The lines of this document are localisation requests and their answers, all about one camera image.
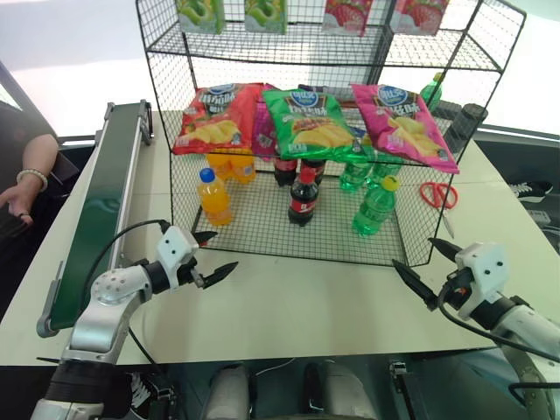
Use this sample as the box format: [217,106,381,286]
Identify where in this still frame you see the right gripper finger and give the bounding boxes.
[391,258,439,312]
[427,237,464,264]

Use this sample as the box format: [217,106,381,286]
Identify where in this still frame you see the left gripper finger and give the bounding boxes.
[192,230,219,248]
[203,261,240,291]

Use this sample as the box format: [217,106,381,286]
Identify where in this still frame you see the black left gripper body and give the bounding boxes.
[174,256,208,290]

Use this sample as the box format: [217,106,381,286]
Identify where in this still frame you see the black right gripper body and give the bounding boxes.
[430,268,477,313]

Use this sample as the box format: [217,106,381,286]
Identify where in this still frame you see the green conveyor belt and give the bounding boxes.
[36,99,155,339]

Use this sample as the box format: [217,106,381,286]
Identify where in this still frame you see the person's hand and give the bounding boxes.
[0,182,35,225]

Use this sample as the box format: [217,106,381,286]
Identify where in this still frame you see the green soda bottle yellow cap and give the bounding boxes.
[351,175,402,239]

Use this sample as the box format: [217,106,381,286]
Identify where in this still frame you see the black white sneaker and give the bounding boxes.
[507,179,555,204]

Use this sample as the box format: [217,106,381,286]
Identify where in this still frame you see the red chips bag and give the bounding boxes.
[171,81,266,156]

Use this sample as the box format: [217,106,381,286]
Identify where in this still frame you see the magenta chips bag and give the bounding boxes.
[252,101,278,163]

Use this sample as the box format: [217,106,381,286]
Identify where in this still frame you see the black cylindrical container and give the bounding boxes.
[444,102,489,155]

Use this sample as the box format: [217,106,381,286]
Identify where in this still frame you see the black lace-up sneaker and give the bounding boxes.
[123,370,177,420]

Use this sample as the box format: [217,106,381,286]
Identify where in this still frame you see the pink chips bag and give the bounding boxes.
[351,83,461,175]

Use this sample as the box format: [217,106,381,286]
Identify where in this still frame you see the dark grey box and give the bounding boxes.
[432,99,463,120]

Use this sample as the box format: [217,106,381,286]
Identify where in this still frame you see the green chips bag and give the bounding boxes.
[261,87,373,162]

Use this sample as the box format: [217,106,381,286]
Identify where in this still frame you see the dark snack bag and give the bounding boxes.
[297,82,358,109]

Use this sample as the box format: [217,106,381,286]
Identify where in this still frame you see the person's black clothing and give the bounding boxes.
[0,59,80,307]

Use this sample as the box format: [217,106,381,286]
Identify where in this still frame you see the green snack packets top shelf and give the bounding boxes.
[174,0,226,36]

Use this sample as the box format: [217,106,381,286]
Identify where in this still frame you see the green drink carton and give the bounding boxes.
[243,0,290,36]

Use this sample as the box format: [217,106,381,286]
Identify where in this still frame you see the red snack packets top shelf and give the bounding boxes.
[389,0,451,37]

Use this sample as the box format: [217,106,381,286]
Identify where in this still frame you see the strawberry drink carton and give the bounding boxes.
[321,0,372,38]

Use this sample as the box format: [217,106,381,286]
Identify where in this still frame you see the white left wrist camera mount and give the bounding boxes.
[155,225,200,291]

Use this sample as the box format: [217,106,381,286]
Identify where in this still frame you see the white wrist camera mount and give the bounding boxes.
[453,241,509,323]
[155,225,200,291]

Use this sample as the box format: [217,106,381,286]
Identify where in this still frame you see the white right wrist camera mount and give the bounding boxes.
[453,241,509,323]

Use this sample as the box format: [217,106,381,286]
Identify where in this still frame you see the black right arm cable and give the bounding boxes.
[437,279,560,364]

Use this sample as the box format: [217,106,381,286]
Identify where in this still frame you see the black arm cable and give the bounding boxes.
[82,220,172,291]
[437,279,560,364]

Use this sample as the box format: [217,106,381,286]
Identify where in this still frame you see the red handled scissors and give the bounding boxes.
[419,180,461,240]

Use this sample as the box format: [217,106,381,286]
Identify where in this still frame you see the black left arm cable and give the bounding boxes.
[82,220,172,291]

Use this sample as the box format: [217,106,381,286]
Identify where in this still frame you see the black wire rack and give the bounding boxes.
[134,0,529,269]

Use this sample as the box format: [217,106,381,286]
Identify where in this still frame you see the thin black cable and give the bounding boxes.
[127,327,166,374]

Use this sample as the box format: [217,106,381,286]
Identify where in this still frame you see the thin white cable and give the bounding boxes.
[255,357,298,378]

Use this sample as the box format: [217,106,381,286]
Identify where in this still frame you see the white bead bracelet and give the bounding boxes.
[16,167,49,193]

